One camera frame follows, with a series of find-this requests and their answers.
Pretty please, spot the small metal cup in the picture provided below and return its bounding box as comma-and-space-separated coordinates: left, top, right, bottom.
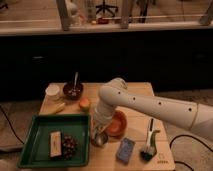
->
94, 132, 108, 147

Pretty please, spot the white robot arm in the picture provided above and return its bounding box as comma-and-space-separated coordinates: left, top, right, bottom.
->
92, 78, 213, 142

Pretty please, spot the white plastic cup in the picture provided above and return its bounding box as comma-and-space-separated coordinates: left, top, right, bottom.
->
45, 84, 60, 100

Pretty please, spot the orange fruit toy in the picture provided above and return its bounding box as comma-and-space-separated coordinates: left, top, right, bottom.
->
79, 98, 91, 112

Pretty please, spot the metal spoon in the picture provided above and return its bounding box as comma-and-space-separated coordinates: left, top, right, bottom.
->
71, 72, 78, 96

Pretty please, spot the dark red bowl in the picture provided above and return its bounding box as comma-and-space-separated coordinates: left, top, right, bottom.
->
63, 82, 83, 100

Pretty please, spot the orange bowl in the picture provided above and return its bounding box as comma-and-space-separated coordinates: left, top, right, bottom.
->
105, 110, 127, 137

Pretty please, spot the wooden table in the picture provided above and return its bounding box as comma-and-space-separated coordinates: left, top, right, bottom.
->
39, 83, 175, 171

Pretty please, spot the blue sponge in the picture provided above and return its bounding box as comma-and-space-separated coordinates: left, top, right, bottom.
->
116, 138, 135, 164

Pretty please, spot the dark grape bunch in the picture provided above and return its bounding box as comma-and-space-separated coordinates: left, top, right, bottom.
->
62, 135, 78, 159

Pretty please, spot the tan wooden block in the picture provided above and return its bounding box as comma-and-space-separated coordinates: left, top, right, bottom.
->
50, 131, 62, 158

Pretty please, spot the black office chair base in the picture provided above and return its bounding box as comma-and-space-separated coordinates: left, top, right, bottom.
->
95, 0, 119, 16

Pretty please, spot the green plastic tray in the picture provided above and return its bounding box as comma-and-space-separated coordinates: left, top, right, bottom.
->
18, 114, 90, 169

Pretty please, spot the black cable right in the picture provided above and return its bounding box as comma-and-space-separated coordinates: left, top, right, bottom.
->
169, 134, 210, 171

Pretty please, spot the black cable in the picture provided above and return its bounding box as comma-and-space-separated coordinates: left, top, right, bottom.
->
169, 134, 210, 171
0, 105, 25, 145

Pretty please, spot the black cable left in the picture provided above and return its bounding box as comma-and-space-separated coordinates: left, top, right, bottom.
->
0, 105, 25, 145

